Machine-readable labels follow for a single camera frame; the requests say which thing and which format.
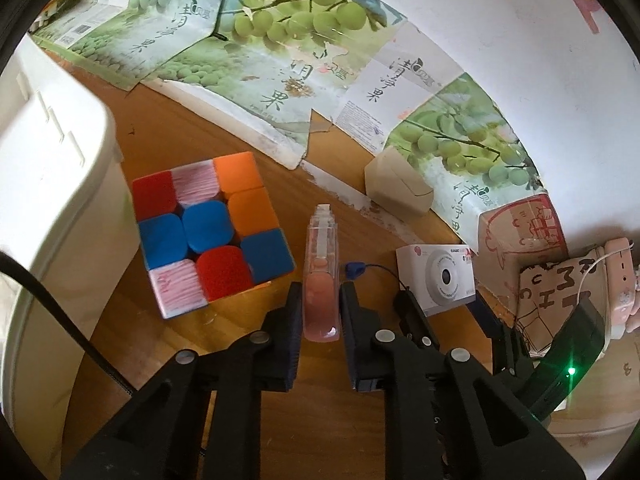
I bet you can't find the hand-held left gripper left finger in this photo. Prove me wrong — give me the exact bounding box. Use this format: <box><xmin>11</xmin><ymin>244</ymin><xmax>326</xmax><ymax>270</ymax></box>
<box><xmin>60</xmin><ymin>281</ymin><xmax>304</xmax><ymax>480</ymax></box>

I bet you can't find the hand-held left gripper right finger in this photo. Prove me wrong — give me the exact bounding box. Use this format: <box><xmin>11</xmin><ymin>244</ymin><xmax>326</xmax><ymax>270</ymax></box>
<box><xmin>339</xmin><ymin>281</ymin><xmax>586</xmax><ymax>480</ymax></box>

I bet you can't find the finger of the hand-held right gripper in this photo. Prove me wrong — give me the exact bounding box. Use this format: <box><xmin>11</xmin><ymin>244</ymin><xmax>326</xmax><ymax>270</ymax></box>
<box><xmin>472</xmin><ymin>290</ymin><xmax>531</xmax><ymax>377</ymax></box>
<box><xmin>394</xmin><ymin>290</ymin><xmax>441</xmax><ymax>356</ymax></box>

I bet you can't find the white camera box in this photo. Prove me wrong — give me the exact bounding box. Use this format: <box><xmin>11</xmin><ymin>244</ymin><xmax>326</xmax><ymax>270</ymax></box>
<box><xmin>396</xmin><ymin>244</ymin><xmax>478</xmax><ymax>317</ymax></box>

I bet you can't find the pink clear spray bottle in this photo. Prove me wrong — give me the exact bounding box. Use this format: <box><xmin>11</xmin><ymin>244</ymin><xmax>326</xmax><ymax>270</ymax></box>
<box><xmin>302</xmin><ymin>203</ymin><xmax>342</xmax><ymax>345</ymax></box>

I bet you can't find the brown lettered cardboard box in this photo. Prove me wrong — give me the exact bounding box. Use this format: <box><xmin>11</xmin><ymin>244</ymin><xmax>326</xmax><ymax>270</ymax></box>
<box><xmin>515</xmin><ymin>245</ymin><xmax>608</xmax><ymax>356</ymax></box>

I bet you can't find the pink handheld device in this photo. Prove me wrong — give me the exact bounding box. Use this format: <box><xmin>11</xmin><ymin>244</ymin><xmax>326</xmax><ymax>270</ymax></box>
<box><xmin>602</xmin><ymin>237</ymin><xmax>640</xmax><ymax>338</ymax></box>

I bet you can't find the red print cardboard box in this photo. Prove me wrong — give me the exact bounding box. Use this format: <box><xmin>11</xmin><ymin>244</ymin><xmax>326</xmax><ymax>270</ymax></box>
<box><xmin>477</xmin><ymin>195</ymin><xmax>568</xmax><ymax>273</ymax></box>

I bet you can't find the small beige box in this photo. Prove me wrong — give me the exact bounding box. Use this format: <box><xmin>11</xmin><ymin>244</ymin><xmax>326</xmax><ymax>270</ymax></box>
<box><xmin>364</xmin><ymin>147</ymin><xmax>433</xmax><ymax>218</ymax></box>

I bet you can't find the multicoloured puzzle cube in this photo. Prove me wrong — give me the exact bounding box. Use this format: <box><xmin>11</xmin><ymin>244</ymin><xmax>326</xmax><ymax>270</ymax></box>
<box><xmin>131</xmin><ymin>151</ymin><xmax>296</xmax><ymax>320</ymax></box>

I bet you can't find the white plastic storage box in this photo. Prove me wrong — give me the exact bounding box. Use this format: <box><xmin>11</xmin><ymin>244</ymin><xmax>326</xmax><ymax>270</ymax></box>
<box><xmin>0</xmin><ymin>35</ymin><xmax>141</xmax><ymax>480</ymax></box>

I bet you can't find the green grape print cardboard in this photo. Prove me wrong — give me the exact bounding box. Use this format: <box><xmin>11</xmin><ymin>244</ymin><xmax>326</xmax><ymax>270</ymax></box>
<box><xmin>30</xmin><ymin>0</ymin><xmax>546</xmax><ymax>241</ymax></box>

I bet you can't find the blue tag with string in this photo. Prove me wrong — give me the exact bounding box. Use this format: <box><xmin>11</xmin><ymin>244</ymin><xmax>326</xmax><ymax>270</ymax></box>
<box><xmin>346</xmin><ymin>261</ymin><xmax>408</xmax><ymax>293</ymax></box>

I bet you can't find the white thin cable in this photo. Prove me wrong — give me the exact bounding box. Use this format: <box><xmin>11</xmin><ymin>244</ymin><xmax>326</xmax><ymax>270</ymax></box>
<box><xmin>575</xmin><ymin>252</ymin><xmax>632</xmax><ymax>307</ymax></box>

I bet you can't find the black cable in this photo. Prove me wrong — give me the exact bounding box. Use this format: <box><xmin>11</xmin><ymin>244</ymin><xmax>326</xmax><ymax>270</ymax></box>
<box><xmin>0</xmin><ymin>252</ymin><xmax>133</xmax><ymax>396</ymax></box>

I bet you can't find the pink wall sticker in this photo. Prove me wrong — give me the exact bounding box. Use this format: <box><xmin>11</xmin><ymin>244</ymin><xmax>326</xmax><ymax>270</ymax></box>
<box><xmin>557</xmin><ymin>0</ymin><xmax>603</xmax><ymax>34</ymax></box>

